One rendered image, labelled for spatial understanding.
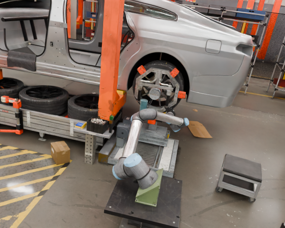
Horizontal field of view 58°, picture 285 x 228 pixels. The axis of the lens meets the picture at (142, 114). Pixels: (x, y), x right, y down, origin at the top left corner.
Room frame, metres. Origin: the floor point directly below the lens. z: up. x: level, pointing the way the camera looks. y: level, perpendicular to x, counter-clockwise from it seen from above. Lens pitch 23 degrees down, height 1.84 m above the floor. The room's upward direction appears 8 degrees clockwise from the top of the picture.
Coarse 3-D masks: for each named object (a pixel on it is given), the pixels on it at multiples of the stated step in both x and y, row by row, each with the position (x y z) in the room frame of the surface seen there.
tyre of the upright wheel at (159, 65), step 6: (156, 60) 3.36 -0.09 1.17; (144, 66) 3.18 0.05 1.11; (150, 66) 3.16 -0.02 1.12; (156, 66) 3.15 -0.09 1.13; (162, 66) 3.13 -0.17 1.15; (168, 66) 3.13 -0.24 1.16; (174, 66) 3.26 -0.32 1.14; (138, 72) 3.18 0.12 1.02; (180, 72) 3.28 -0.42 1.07; (180, 78) 3.11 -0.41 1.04; (180, 84) 3.10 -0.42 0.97; (180, 90) 3.09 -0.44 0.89; (138, 102) 3.17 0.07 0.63
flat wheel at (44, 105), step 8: (24, 88) 3.45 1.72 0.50; (32, 88) 3.50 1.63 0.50; (40, 88) 3.59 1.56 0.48; (48, 88) 3.64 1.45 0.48; (56, 88) 3.63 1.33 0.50; (24, 96) 3.15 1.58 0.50; (32, 96) 3.49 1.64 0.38; (40, 96) 3.31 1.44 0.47; (48, 96) 3.32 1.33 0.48; (56, 96) 3.38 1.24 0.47; (64, 96) 3.34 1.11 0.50; (24, 104) 3.11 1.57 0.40; (32, 104) 3.07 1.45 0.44; (40, 104) 3.09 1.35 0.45; (48, 104) 3.12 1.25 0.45; (56, 104) 3.18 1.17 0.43; (64, 104) 3.31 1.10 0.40; (48, 112) 3.12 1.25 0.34; (56, 112) 3.18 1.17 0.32
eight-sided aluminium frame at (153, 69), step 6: (162, 72) 3.05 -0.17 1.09; (168, 72) 3.04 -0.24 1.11; (138, 78) 3.09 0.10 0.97; (174, 78) 3.07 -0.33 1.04; (174, 84) 3.02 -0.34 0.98; (174, 96) 3.02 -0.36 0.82; (174, 102) 3.02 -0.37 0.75; (150, 108) 3.06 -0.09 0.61; (156, 108) 3.06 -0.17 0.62; (162, 108) 3.05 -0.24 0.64
